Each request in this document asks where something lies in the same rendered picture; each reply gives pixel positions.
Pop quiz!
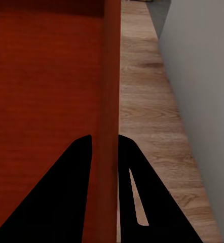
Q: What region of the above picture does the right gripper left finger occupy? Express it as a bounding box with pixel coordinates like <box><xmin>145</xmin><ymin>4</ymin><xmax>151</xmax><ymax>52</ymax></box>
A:
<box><xmin>0</xmin><ymin>135</ymin><xmax>92</xmax><ymax>243</ymax></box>

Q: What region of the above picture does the storage box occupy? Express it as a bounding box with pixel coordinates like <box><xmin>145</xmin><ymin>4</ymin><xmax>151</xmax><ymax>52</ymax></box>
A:
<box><xmin>0</xmin><ymin>0</ymin><xmax>121</xmax><ymax>243</ymax></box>

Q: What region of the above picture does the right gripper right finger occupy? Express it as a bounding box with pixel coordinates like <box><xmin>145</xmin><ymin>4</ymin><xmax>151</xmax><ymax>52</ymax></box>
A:
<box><xmin>118</xmin><ymin>135</ymin><xmax>203</xmax><ymax>243</ymax></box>

